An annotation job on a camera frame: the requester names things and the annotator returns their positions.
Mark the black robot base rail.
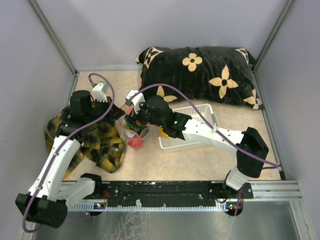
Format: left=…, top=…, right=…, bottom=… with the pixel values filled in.
left=74, top=179, right=253, bottom=208

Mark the black floral plush pillow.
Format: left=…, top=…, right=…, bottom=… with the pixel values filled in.
left=135, top=46, right=265, bottom=110

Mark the green striped toy melon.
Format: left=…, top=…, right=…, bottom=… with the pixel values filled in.
left=126, top=122, right=134, bottom=130

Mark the red apple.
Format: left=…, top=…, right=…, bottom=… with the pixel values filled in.
left=128, top=138, right=144, bottom=149

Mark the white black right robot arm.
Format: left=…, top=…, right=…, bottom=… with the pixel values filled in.
left=124, top=96, right=269, bottom=198

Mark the yellow black plaid shirt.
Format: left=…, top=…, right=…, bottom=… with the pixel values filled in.
left=44, top=104, right=127, bottom=180

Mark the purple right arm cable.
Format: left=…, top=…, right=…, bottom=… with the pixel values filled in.
left=126, top=83, right=280, bottom=169

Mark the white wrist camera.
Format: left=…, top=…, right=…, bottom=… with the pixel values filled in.
left=125, top=89, right=145, bottom=114
left=92, top=82, right=109, bottom=103

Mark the yellow lemon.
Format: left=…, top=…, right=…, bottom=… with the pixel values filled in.
left=159, top=128, right=169, bottom=138

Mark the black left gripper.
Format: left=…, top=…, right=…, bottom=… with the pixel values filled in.
left=84, top=95, right=125, bottom=125

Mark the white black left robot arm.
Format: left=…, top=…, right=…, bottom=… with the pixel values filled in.
left=15, top=90, right=126, bottom=228

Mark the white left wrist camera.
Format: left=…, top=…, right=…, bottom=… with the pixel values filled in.
left=92, top=82, right=109, bottom=103

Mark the clear zip bag orange zipper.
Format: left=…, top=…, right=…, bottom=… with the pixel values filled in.
left=118, top=89, right=152, bottom=149

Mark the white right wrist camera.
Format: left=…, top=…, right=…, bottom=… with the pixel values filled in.
left=125, top=89, right=145, bottom=114

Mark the white perforated plastic basket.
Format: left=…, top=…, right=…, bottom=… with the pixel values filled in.
left=156, top=103, right=218, bottom=153

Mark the aluminium frame rail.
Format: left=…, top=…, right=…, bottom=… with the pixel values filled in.
left=39, top=181, right=303, bottom=213

